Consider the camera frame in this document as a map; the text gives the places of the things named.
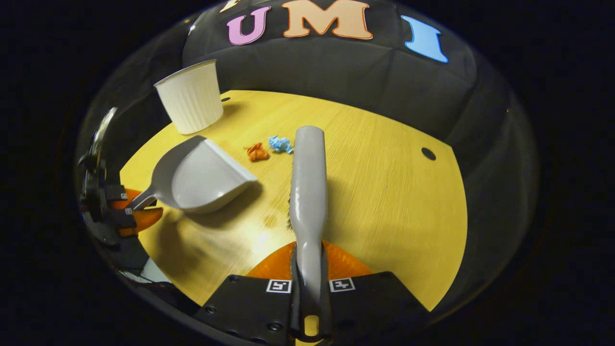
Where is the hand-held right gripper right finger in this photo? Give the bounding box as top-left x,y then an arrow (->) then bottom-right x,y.
321,240 -> 430,341

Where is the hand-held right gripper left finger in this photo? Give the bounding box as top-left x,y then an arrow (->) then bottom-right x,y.
195,242 -> 296,346

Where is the small grey broom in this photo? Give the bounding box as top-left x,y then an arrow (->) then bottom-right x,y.
287,126 -> 332,339

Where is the orange paper scrap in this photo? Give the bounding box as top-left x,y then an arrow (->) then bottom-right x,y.
245,142 -> 270,162

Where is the blue paper scrap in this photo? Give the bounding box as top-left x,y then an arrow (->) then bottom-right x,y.
268,136 -> 294,154

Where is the black backdrop cloth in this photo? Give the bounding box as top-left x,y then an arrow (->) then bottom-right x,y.
74,0 -> 539,308

